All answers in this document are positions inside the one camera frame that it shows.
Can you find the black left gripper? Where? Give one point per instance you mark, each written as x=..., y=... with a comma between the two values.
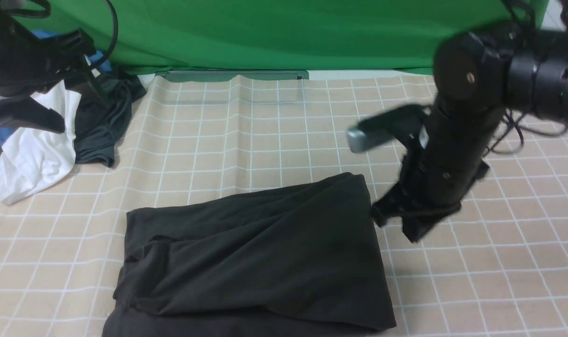
x=27, y=64

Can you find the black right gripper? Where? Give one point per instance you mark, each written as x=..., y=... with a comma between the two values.
x=443, y=164

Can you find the dark gray long-sleeve top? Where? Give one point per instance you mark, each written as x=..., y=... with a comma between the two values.
x=299, y=261

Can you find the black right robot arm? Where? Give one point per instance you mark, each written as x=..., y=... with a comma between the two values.
x=482, y=75

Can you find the dark gray crumpled garment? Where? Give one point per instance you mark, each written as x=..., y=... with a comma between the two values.
x=97, y=128

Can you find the blue crumpled garment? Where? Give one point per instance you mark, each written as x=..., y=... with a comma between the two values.
x=99, y=58

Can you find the white crumpled garment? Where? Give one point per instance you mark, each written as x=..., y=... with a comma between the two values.
x=33, y=160

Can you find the green backdrop cloth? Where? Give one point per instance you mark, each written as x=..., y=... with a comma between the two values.
x=165, y=35

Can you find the beige grid tablecloth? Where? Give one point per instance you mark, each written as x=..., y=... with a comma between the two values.
x=497, y=269

